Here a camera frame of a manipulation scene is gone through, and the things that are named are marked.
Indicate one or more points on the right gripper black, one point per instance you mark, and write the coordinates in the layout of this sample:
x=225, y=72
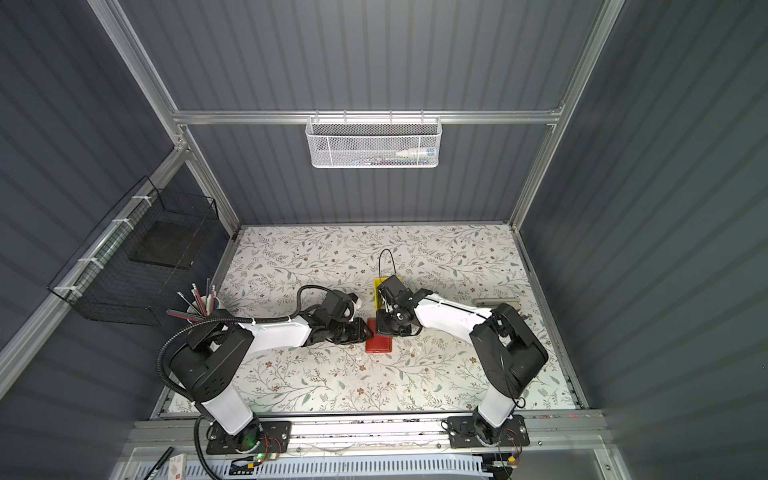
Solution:
x=387, y=322

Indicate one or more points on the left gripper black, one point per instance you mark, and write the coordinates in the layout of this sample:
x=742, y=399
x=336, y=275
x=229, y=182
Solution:
x=358, y=330

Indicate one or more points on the yellow plastic card tray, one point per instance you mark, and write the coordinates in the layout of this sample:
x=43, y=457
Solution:
x=378, y=299

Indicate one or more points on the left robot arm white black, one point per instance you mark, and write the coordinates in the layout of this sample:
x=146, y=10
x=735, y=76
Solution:
x=200, y=361

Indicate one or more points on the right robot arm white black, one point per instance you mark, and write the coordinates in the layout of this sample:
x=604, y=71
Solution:
x=509, y=352

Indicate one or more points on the floral table mat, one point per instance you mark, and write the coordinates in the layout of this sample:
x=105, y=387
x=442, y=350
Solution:
x=273, y=267

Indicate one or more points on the beige stapler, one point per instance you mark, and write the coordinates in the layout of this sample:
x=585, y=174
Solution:
x=495, y=302

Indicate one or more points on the white pen cup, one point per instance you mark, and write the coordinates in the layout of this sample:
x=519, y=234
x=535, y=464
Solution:
x=198, y=302

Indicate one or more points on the white tube in basket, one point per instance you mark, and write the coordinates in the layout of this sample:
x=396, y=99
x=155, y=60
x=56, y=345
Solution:
x=418, y=153

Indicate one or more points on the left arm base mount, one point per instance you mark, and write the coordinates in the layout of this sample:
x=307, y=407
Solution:
x=258, y=437

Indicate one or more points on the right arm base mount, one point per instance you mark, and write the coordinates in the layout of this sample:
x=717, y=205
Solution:
x=474, y=432

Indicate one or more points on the white wire mesh basket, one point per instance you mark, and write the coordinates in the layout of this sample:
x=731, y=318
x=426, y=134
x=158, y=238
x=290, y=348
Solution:
x=348, y=145

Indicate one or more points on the black wire mesh basket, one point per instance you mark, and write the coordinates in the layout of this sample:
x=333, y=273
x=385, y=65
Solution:
x=134, y=270

